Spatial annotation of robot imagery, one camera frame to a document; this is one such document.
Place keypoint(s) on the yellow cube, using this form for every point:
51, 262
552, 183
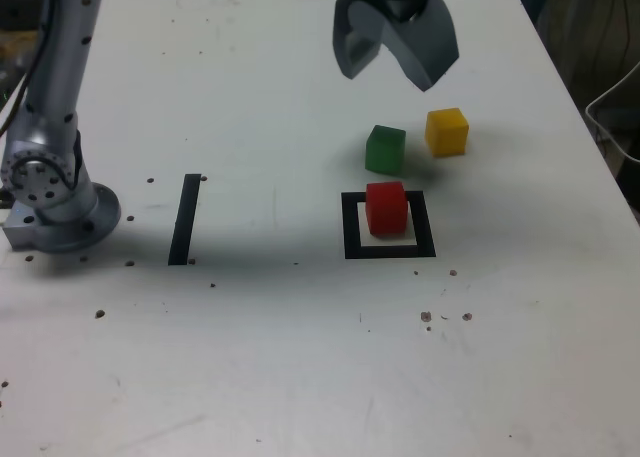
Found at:
446, 132

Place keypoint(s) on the black tape square outline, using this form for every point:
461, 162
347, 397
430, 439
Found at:
350, 227

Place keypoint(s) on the green cube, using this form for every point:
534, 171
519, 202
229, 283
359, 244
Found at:
384, 149

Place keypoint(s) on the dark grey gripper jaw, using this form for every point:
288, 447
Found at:
352, 37

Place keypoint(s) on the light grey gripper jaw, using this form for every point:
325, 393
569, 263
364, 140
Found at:
425, 47

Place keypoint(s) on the red cube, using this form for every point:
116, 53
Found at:
386, 212

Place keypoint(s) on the black tape strip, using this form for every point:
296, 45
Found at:
184, 217

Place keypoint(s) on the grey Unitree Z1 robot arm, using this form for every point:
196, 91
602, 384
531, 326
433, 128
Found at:
55, 127

